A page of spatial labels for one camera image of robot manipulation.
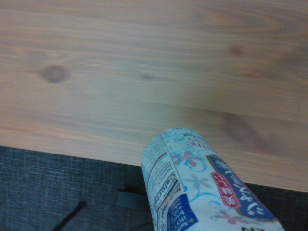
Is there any white floral drink can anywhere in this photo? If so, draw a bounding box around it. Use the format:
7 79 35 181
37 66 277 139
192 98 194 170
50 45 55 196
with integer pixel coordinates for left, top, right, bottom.
141 127 286 231

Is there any thin black rod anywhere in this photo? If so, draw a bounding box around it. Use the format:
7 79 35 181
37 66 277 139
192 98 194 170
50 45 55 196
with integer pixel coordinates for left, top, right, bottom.
51 200 87 231

